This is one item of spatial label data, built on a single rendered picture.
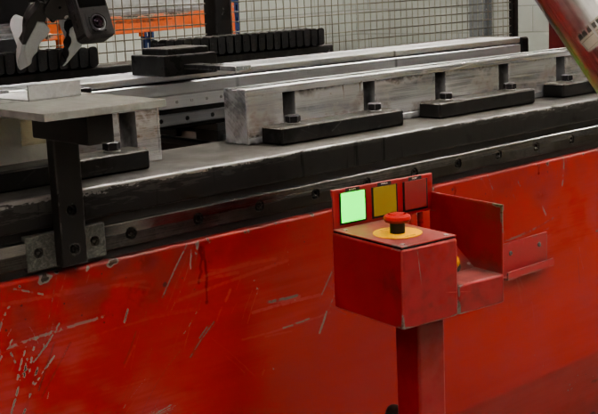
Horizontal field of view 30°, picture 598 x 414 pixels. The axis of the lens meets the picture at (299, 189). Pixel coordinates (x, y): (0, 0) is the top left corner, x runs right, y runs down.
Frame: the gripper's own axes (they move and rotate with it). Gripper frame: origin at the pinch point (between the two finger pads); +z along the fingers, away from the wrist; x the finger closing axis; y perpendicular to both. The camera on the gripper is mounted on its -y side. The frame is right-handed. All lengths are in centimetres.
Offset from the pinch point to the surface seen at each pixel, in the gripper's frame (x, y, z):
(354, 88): -67, 0, 13
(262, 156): -34.8, -13.9, 10.9
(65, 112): 7.6, -16.5, -7.5
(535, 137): -106, -18, 16
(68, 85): -2.5, -2.9, 1.7
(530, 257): -103, -34, 33
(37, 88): 2.4, -3.1, 1.4
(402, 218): -37, -40, -1
